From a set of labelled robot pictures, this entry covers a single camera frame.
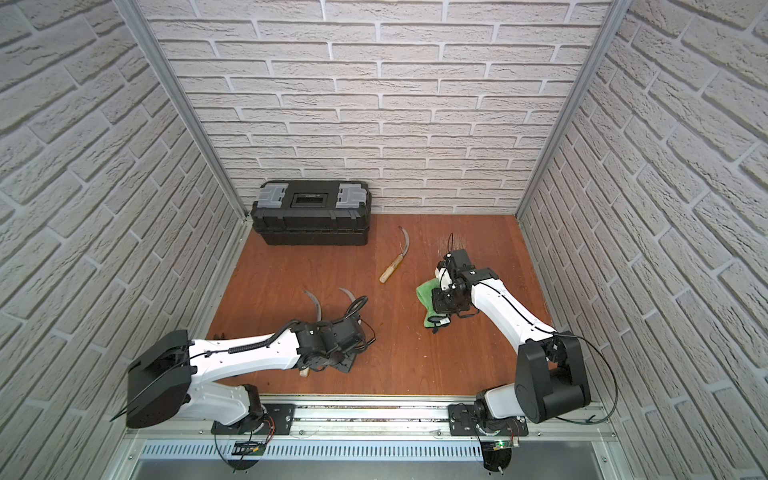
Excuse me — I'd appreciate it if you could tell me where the black plastic toolbox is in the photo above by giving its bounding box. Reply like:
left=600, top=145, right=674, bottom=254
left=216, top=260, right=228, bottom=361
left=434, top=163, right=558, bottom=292
left=250, top=179, right=372, bottom=246

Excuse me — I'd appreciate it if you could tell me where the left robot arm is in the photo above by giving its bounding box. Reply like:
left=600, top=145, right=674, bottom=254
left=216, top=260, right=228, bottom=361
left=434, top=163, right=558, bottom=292
left=116, top=314, right=373, bottom=435

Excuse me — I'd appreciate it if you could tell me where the wooden handle sickle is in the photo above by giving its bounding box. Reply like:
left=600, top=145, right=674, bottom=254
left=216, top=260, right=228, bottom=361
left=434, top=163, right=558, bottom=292
left=339, top=287, right=357, bottom=303
left=299, top=290, right=323, bottom=379
left=378, top=226, right=410, bottom=284

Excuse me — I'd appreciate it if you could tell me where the green rag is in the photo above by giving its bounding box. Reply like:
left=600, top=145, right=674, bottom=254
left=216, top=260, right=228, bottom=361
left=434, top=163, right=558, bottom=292
left=416, top=278, right=450, bottom=334

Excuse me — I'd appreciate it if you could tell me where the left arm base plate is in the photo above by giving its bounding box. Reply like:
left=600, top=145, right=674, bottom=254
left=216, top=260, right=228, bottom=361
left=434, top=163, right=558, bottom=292
left=211, top=403, right=296, bottom=436

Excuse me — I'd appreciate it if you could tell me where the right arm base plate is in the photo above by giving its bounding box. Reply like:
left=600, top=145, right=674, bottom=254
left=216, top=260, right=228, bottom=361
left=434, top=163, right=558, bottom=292
left=447, top=403, right=529, bottom=438

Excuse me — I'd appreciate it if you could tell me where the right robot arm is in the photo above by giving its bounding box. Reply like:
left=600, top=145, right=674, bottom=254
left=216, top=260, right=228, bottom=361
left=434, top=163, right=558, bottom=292
left=430, top=249, right=591, bottom=429

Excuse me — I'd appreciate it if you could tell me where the aluminium front rail frame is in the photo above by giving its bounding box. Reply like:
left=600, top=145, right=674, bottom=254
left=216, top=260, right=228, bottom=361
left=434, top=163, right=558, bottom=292
left=103, top=395, right=631, bottom=479

